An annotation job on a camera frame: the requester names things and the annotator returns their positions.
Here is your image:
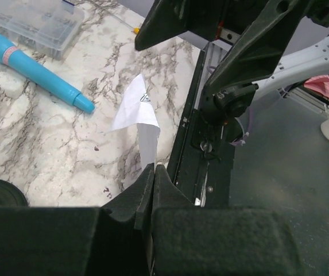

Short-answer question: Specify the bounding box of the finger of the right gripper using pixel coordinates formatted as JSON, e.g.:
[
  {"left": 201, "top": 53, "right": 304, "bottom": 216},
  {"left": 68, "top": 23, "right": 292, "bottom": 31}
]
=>
[
  {"left": 204, "top": 1, "right": 311, "bottom": 89},
  {"left": 134, "top": 0, "right": 191, "bottom": 51}
]

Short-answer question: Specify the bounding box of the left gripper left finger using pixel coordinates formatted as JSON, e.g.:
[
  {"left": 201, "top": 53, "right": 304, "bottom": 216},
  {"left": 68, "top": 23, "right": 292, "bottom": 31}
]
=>
[{"left": 0, "top": 165, "right": 154, "bottom": 275}]

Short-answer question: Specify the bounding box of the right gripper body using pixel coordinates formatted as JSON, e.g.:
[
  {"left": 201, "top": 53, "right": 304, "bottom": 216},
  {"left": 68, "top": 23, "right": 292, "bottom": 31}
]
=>
[{"left": 178, "top": 1, "right": 329, "bottom": 43}]

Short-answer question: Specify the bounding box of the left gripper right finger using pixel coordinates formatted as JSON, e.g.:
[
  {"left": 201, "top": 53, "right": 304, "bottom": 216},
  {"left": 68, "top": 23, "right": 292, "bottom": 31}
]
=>
[{"left": 152, "top": 165, "right": 304, "bottom": 275}]

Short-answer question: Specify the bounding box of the white paper sheet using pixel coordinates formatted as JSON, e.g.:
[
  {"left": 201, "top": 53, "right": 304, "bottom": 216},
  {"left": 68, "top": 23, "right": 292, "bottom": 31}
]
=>
[{"left": 109, "top": 74, "right": 160, "bottom": 170}]

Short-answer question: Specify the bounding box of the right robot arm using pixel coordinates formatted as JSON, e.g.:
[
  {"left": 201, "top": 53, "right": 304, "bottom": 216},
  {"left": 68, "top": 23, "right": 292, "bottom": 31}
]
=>
[{"left": 135, "top": 1, "right": 329, "bottom": 126}]

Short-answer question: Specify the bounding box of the yellow black small tool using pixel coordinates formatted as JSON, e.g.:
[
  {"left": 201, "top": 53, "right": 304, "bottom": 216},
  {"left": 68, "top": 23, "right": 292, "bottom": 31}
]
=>
[{"left": 126, "top": 25, "right": 140, "bottom": 34}]

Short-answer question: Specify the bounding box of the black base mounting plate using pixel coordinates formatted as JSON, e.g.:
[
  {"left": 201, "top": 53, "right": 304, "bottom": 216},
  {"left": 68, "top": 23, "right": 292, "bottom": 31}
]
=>
[{"left": 167, "top": 44, "right": 235, "bottom": 208}]

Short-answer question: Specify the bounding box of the clear plastic compartment box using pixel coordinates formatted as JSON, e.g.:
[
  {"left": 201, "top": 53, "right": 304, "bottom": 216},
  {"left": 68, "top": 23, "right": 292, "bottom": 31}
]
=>
[{"left": 0, "top": 0, "right": 84, "bottom": 60}]

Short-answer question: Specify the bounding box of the pink cloth outside enclosure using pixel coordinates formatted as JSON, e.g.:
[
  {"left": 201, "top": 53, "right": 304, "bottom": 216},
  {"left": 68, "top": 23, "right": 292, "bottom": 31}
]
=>
[{"left": 303, "top": 75, "right": 329, "bottom": 100}]

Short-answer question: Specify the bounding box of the blue plastic recorder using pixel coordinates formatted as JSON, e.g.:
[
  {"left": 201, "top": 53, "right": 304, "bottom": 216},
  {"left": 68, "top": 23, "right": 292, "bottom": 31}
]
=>
[{"left": 0, "top": 34, "right": 95, "bottom": 114}]

